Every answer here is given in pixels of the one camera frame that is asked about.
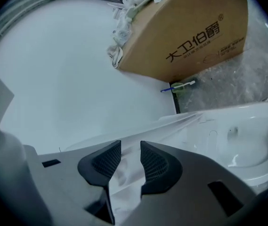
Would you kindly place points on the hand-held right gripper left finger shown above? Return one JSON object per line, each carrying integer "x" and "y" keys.
{"x": 100, "y": 166}

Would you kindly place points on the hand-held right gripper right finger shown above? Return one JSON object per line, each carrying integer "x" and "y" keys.
{"x": 159, "y": 166}

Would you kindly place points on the white plastic toilet lid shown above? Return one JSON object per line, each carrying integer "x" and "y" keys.
{"x": 126, "y": 166}

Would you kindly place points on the pale green brush holder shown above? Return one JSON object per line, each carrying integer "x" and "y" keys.
{"x": 179, "y": 91}

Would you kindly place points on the white crumpled rag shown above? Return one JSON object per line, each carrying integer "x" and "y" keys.
{"x": 116, "y": 55}

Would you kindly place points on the clear crumpled plastic wrap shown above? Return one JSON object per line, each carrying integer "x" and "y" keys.
{"x": 123, "y": 27}

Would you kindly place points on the large cardboard box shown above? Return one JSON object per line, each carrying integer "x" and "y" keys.
{"x": 183, "y": 20}

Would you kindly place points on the pale green long brush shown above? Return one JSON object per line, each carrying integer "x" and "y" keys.
{"x": 138, "y": 6}

